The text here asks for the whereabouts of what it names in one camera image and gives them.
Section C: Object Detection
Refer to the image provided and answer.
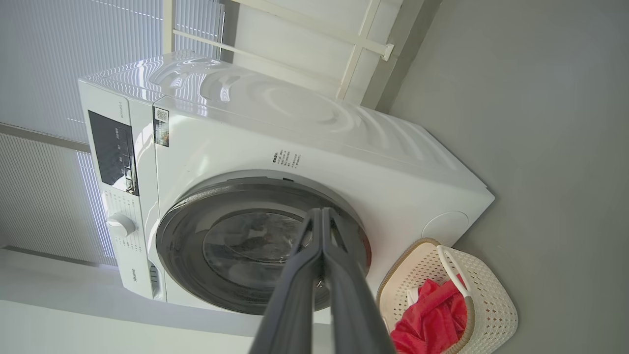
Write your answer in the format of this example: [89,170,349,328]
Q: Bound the white window blinds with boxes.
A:
[0,0,227,266]

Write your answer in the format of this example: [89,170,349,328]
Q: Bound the round drain filter cover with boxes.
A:
[422,211,470,246]

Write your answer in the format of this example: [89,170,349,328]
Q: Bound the QR code sticker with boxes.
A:
[154,108,170,147]

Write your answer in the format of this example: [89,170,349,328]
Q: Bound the round black glass washer door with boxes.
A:
[156,177,372,315]

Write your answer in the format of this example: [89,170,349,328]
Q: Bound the white washer control knob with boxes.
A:
[106,212,137,237]

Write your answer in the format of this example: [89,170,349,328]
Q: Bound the small printed text label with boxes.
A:
[269,150,301,170]

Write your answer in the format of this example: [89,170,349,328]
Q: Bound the black washer control panel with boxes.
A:
[88,111,140,196]

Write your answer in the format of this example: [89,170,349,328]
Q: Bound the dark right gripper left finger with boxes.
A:
[248,207,325,354]

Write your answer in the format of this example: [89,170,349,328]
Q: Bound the white front-load washing machine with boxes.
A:
[79,49,495,326]

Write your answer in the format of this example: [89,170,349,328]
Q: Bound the white metal railing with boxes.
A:
[162,0,395,101]

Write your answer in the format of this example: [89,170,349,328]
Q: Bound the red and white garment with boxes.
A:
[391,275,468,354]

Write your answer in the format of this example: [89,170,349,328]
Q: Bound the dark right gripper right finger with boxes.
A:
[322,207,396,354]

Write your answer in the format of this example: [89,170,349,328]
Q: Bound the cream perforated laundry basket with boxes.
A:
[376,238,518,354]

